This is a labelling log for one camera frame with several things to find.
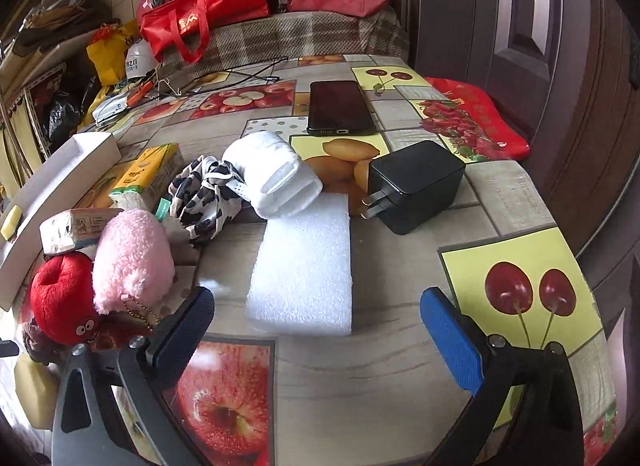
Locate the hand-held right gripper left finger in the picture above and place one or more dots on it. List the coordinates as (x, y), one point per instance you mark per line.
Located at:
(185, 326)

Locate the stack of wooden boards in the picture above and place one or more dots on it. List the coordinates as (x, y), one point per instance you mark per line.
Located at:
(55, 33)

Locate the black plastic bag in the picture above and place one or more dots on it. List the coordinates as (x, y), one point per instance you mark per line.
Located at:
(60, 118)

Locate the white power bank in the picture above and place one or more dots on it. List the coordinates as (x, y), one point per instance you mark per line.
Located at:
(110, 108)

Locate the red printed plastic bag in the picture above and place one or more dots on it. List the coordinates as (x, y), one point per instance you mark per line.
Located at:
(475, 115)

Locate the white helmet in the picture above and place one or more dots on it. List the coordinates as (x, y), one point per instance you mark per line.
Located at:
(137, 63)

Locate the leopard print cloth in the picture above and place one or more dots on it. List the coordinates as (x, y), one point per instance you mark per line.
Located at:
(205, 206)

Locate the brown wooden door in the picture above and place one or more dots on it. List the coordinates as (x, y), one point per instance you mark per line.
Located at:
(500, 20)

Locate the yellow curtain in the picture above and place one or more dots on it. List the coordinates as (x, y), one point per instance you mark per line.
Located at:
(10, 145)

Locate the mauve braided scrunchie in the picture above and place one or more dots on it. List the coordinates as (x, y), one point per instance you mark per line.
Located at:
(35, 341)

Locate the pink plush toy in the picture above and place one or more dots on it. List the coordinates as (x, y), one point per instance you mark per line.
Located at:
(132, 261)

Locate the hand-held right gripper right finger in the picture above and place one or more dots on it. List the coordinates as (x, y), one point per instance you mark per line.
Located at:
(450, 341)

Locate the metal shelf rack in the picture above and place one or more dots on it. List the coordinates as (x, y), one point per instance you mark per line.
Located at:
(34, 110)

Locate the yellow bag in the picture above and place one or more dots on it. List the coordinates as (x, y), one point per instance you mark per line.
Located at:
(107, 53)

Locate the fruit print tablecloth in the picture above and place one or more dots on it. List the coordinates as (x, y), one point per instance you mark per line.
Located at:
(400, 271)

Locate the black smartphone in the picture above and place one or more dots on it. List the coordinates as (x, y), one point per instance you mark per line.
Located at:
(340, 105)

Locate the white foam block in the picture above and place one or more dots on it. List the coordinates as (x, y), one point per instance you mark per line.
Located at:
(300, 271)

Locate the white cloth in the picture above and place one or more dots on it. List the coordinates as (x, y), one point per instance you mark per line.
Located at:
(270, 170)

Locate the white tray box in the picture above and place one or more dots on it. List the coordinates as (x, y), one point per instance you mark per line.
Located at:
(50, 196)

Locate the black charger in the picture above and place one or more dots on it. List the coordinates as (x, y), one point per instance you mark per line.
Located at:
(415, 185)

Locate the yellow-green tissue packet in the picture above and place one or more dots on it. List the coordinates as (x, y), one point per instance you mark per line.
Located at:
(145, 165)

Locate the yellow sponge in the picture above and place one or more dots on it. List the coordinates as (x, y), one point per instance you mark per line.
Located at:
(11, 223)

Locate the red plush apple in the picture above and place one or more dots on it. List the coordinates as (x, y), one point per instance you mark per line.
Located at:
(60, 296)

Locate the red tote bag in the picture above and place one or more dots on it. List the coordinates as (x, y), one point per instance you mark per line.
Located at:
(210, 10)

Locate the plaid blanket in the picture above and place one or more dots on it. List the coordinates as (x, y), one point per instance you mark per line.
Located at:
(300, 33)

